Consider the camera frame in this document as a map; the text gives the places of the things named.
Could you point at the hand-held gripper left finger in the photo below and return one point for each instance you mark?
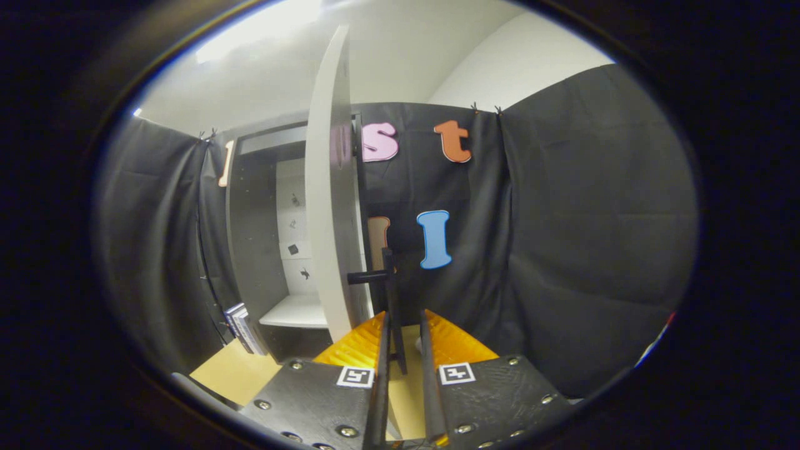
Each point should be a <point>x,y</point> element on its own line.
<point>378,412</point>

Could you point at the dark grey cabinet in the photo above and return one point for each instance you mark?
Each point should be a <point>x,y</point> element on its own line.
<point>253,237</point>

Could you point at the black backdrop cloth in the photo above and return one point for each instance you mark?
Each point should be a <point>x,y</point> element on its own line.
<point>562,250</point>

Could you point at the white cabinet shelf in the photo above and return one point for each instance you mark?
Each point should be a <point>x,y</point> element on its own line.
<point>294,310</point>

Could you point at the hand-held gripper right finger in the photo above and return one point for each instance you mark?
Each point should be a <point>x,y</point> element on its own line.
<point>432,406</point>

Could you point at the white cabinet door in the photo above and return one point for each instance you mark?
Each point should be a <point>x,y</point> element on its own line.
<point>328,219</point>

